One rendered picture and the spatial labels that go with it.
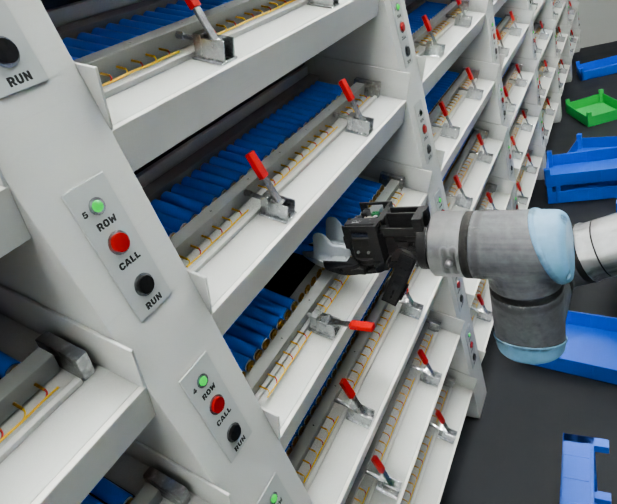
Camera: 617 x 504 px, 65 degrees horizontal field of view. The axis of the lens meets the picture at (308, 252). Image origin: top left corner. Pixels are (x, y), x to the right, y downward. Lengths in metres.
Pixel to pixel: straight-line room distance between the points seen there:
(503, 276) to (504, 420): 0.86
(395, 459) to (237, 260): 0.60
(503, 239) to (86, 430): 0.48
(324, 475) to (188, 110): 0.55
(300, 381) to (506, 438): 0.86
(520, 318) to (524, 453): 0.76
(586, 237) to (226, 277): 0.50
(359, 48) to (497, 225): 0.47
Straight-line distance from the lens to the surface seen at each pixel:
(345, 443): 0.82
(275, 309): 0.71
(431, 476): 1.23
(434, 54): 1.20
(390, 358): 0.92
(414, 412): 1.09
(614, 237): 0.77
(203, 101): 0.52
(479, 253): 0.63
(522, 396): 1.51
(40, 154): 0.40
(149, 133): 0.46
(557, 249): 0.62
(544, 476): 1.36
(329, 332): 0.70
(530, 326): 0.68
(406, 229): 0.67
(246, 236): 0.58
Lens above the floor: 1.14
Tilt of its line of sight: 28 degrees down
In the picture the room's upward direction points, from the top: 21 degrees counter-clockwise
